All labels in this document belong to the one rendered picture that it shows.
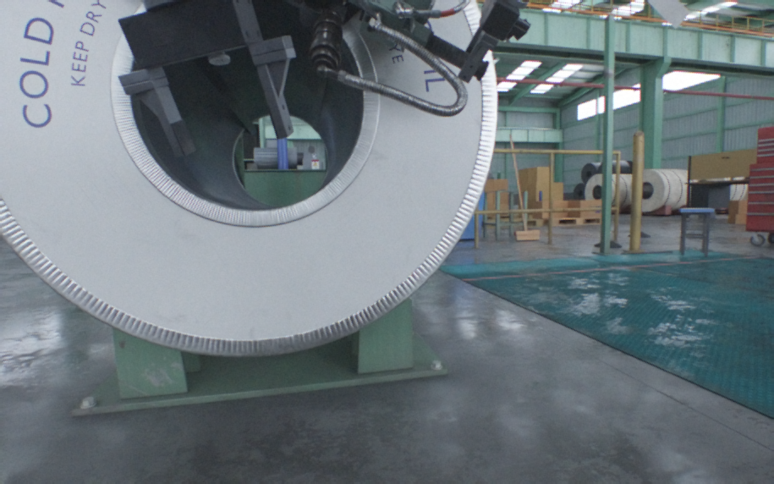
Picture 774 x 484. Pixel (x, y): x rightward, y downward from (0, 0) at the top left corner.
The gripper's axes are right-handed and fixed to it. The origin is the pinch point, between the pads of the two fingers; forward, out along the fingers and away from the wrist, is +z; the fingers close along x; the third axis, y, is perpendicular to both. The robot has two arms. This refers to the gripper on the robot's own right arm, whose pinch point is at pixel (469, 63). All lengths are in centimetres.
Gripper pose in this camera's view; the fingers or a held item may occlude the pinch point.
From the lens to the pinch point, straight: 87.8
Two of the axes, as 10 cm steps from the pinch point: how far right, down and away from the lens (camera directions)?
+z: -3.8, 5.9, 7.1
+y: 9.1, 3.9, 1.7
